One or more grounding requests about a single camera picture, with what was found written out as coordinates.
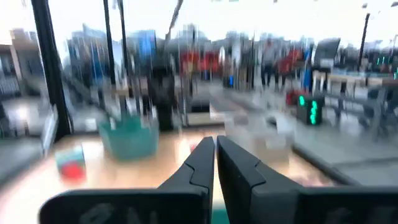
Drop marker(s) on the light teal block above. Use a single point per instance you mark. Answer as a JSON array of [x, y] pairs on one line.
[[70, 154]]

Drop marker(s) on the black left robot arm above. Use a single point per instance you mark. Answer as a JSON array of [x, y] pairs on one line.
[[161, 93]]

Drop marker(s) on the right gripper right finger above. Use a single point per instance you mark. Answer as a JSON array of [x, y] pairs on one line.
[[248, 186]]

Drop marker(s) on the red block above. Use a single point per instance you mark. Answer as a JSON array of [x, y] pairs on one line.
[[73, 171]]

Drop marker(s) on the teal plastic bin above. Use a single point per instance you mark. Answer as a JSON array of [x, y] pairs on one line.
[[129, 140], [220, 217]]

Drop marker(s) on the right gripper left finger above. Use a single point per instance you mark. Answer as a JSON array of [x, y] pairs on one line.
[[186, 199]]

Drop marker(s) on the black box with green lights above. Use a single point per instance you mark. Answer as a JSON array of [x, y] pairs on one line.
[[311, 109]]

